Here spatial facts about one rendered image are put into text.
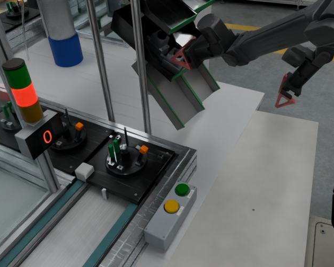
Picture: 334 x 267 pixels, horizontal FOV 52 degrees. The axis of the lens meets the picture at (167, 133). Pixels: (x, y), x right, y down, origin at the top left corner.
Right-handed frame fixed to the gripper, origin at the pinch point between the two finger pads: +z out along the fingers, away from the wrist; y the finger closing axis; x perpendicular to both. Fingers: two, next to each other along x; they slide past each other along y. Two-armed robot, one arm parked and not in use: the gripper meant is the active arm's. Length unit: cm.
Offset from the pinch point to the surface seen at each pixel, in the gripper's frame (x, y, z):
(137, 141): 21.1, 17.1, 19.0
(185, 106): 21.1, -3.0, 9.3
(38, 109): -12.4, 43.8, 10.4
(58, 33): -15, -25, 85
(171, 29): -10.1, 4.4, -6.3
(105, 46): 6, -51, 89
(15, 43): -18, -26, 128
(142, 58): -4.4, 6.0, 8.1
